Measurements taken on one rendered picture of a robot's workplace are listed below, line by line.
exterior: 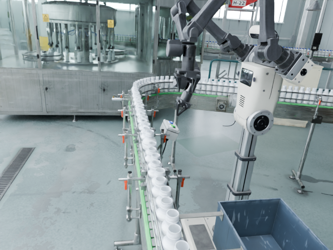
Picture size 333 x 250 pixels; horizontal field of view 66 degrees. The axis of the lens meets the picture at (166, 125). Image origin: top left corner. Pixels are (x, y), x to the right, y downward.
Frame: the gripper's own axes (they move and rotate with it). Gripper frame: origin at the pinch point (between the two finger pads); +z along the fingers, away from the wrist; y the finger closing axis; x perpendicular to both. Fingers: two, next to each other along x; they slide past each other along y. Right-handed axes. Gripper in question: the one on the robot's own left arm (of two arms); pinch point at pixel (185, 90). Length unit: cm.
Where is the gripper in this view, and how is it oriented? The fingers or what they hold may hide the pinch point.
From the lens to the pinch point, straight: 118.2
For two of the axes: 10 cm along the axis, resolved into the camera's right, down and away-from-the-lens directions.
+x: -1.6, -3.6, 9.2
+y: 9.8, 0.1, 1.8
